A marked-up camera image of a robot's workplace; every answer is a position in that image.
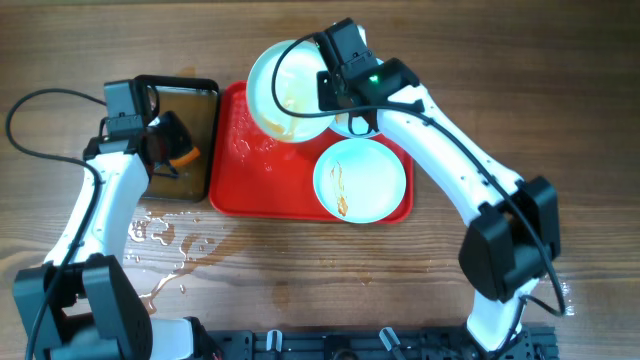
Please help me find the orange sponge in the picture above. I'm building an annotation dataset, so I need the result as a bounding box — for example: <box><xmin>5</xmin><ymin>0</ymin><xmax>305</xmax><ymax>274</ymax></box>
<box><xmin>169</xmin><ymin>147</ymin><xmax>200</xmax><ymax>167</ymax></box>

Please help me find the stained white plate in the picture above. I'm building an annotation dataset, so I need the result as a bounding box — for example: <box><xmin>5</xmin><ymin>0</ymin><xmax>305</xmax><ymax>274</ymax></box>
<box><xmin>312</xmin><ymin>139</ymin><xmax>408</xmax><ymax>224</ymax></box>
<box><xmin>246</xmin><ymin>40</ymin><xmax>335</xmax><ymax>143</ymax></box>

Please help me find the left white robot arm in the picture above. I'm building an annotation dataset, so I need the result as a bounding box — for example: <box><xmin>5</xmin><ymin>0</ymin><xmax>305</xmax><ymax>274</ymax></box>
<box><xmin>14</xmin><ymin>111</ymin><xmax>199</xmax><ymax>359</ymax></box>

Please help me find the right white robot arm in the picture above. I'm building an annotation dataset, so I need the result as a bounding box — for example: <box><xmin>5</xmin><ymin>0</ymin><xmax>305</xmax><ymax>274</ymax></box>
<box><xmin>317</xmin><ymin>59</ymin><xmax>566</xmax><ymax>356</ymax></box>

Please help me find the top clean white plate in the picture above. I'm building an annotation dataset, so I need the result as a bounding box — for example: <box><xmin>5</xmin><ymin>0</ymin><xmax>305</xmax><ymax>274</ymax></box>
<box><xmin>329</xmin><ymin>114</ymin><xmax>379</xmax><ymax>138</ymax></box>

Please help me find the black water tray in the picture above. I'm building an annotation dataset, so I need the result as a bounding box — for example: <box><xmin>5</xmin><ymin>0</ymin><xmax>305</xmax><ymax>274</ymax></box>
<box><xmin>136</xmin><ymin>75</ymin><xmax>220</xmax><ymax>202</ymax></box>

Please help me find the red plastic tray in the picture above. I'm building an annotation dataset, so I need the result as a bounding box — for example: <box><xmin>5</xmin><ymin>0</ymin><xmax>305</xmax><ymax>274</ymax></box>
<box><xmin>209</xmin><ymin>82</ymin><xmax>414</xmax><ymax>223</ymax></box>

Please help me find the left black cable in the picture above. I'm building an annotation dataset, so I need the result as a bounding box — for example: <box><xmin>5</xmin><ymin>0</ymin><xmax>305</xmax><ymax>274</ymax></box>
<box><xmin>4</xmin><ymin>88</ymin><xmax>109</xmax><ymax>360</ymax></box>

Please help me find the black cable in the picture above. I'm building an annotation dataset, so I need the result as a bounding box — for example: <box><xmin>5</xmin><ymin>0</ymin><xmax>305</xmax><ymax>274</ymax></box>
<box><xmin>4</xmin><ymin>88</ymin><xmax>109</xmax><ymax>360</ymax></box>
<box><xmin>270</xmin><ymin>32</ymin><xmax>567</xmax><ymax>359</ymax></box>

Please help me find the right black cable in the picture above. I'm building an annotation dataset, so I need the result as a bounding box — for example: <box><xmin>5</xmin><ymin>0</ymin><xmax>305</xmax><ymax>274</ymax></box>
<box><xmin>270</xmin><ymin>32</ymin><xmax>567</xmax><ymax>359</ymax></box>

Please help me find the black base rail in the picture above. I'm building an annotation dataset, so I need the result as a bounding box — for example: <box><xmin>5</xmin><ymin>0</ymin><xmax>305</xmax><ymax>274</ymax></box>
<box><xmin>209</xmin><ymin>326</ymin><xmax>560</xmax><ymax>360</ymax></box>

